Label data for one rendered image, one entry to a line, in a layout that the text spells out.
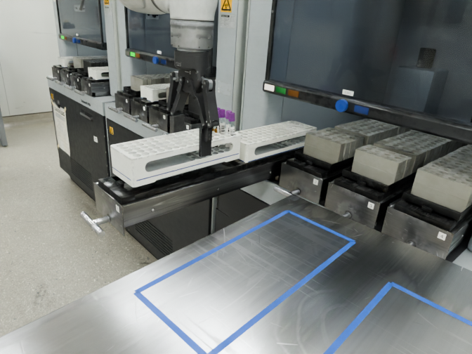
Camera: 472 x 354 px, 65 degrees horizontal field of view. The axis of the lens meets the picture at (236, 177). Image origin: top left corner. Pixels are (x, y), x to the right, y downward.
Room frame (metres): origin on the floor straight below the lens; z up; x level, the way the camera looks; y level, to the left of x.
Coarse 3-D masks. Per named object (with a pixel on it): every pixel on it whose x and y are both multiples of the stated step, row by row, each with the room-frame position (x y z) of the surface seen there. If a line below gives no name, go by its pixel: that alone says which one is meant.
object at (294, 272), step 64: (192, 256) 0.47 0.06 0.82; (256, 256) 0.48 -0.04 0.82; (320, 256) 0.49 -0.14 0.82; (384, 256) 0.50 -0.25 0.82; (64, 320) 0.33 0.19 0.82; (128, 320) 0.33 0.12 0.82; (192, 320) 0.34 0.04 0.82; (256, 320) 0.35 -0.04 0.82; (320, 320) 0.35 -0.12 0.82; (384, 320) 0.36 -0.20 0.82; (448, 320) 0.37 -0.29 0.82
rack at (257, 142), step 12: (240, 132) 1.00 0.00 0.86; (252, 132) 1.01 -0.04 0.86; (264, 132) 1.01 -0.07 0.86; (276, 132) 1.02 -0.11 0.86; (288, 132) 1.03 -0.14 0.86; (300, 132) 1.03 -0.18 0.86; (240, 144) 0.90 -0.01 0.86; (252, 144) 0.90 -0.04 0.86; (264, 144) 0.93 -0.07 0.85; (276, 144) 1.07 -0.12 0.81; (288, 144) 1.03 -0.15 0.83; (300, 144) 1.04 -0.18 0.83; (240, 156) 0.90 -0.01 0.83; (252, 156) 0.90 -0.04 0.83; (264, 156) 0.93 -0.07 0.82
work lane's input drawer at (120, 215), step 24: (216, 168) 0.87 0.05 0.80; (240, 168) 0.86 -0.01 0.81; (264, 168) 0.91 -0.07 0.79; (96, 192) 0.72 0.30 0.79; (120, 192) 0.67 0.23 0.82; (144, 192) 0.68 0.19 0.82; (168, 192) 0.71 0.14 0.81; (192, 192) 0.75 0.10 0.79; (216, 192) 0.80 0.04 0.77; (120, 216) 0.64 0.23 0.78; (144, 216) 0.66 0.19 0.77
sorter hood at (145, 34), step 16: (128, 16) 1.70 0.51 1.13; (144, 16) 1.60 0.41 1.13; (160, 16) 1.51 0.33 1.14; (128, 32) 1.71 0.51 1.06; (144, 32) 1.61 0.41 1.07; (160, 32) 1.52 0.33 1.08; (128, 48) 1.71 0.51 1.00; (144, 48) 1.61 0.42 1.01; (160, 48) 1.52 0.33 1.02; (176, 48) 1.44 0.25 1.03; (160, 64) 1.50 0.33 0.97
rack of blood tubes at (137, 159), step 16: (128, 144) 0.76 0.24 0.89; (144, 144) 0.76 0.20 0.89; (160, 144) 0.78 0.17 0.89; (176, 144) 0.77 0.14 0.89; (192, 144) 0.78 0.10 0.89; (112, 160) 0.73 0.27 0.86; (128, 160) 0.68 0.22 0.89; (144, 160) 0.69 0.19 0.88; (160, 160) 0.81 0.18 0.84; (176, 160) 0.82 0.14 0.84; (192, 160) 0.82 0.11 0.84; (208, 160) 0.80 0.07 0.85; (224, 160) 0.83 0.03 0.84; (128, 176) 0.68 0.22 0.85; (144, 176) 0.69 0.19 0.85; (160, 176) 0.71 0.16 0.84
